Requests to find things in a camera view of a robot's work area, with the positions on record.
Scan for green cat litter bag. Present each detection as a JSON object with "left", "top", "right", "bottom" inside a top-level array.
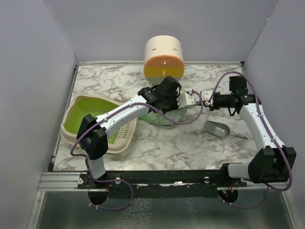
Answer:
[{"left": 139, "top": 107, "right": 190, "bottom": 126}]

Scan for silver metal scoop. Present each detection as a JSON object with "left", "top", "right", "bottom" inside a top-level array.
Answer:
[{"left": 204, "top": 121, "right": 248, "bottom": 140}]

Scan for green cat litter pellets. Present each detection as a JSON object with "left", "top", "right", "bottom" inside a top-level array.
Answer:
[{"left": 90, "top": 107, "right": 128, "bottom": 144}]

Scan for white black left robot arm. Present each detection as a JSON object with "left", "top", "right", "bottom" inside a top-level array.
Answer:
[{"left": 77, "top": 76, "right": 181, "bottom": 188}]

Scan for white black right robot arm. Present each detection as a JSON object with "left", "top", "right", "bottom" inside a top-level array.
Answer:
[{"left": 202, "top": 73, "right": 296, "bottom": 187}]

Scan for beige green litter box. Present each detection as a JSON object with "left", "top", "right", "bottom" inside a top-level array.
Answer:
[{"left": 61, "top": 94, "right": 137, "bottom": 154}]

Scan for cream round drawer cabinet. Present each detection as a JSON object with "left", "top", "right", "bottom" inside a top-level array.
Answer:
[{"left": 143, "top": 35, "right": 184, "bottom": 85}]

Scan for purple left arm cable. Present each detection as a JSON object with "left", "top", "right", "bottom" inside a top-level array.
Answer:
[{"left": 71, "top": 89, "right": 204, "bottom": 158}]

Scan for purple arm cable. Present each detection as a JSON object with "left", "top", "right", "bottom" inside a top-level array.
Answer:
[
  {"left": 71, "top": 89, "right": 204, "bottom": 158},
  {"left": 207, "top": 71, "right": 295, "bottom": 192}
]

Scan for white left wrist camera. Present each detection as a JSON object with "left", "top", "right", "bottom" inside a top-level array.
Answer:
[{"left": 177, "top": 91, "right": 198, "bottom": 109}]

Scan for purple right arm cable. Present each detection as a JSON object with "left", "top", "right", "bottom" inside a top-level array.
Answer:
[{"left": 207, "top": 71, "right": 295, "bottom": 192}]

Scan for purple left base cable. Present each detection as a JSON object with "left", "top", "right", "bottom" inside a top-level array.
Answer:
[{"left": 85, "top": 176, "right": 133, "bottom": 211}]

